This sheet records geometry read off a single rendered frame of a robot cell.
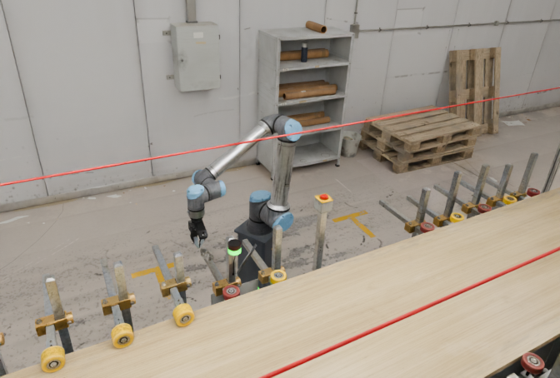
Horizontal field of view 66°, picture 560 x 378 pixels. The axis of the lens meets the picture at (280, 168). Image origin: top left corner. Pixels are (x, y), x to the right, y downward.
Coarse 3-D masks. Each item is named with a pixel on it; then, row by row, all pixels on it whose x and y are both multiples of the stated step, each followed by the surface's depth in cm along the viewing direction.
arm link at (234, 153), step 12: (264, 120) 258; (252, 132) 255; (264, 132) 257; (240, 144) 252; (252, 144) 254; (228, 156) 248; (240, 156) 252; (204, 168) 246; (216, 168) 245; (192, 180) 245; (204, 180) 238
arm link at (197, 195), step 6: (192, 186) 229; (198, 186) 229; (192, 192) 224; (198, 192) 225; (204, 192) 228; (192, 198) 225; (198, 198) 226; (204, 198) 228; (192, 204) 227; (198, 204) 227; (192, 210) 229; (198, 210) 229
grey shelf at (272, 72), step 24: (264, 48) 438; (288, 48) 468; (312, 48) 482; (336, 48) 480; (264, 72) 449; (288, 72) 481; (312, 72) 495; (336, 72) 488; (264, 96) 459; (336, 96) 471; (336, 120) 505; (264, 144) 482; (312, 144) 539; (336, 144) 515
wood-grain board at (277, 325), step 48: (432, 240) 245; (480, 240) 247; (528, 240) 249; (288, 288) 206; (336, 288) 207; (384, 288) 209; (432, 288) 210; (480, 288) 212; (528, 288) 213; (144, 336) 178; (192, 336) 179; (240, 336) 180; (288, 336) 181; (336, 336) 182; (384, 336) 183; (432, 336) 184; (480, 336) 185; (528, 336) 186
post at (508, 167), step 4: (508, 164) 289; (504, 168) 291; (508, 168) 288; (504, 172) 292; (508, 172) 290; (504, 176) 292; (508, 176) 291; (504, 180) 293; (500, 184) 296; (504, 184) 294; (500, 188) 297; (504, 188) 296; (500, 192) 297; (504, 192) 298; (500, 196) 298; (492, 208) 305; (496, 208) 303
